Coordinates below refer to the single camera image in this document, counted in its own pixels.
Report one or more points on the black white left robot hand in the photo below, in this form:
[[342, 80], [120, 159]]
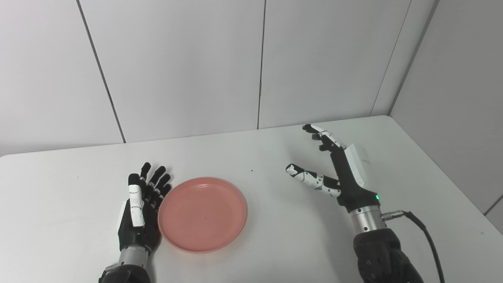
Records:
[[147, 232]]

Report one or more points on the pink round plate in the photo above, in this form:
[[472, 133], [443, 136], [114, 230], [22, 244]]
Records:
[[202, 214]]

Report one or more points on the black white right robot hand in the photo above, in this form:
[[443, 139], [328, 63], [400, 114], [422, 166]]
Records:
[[349, 184]]

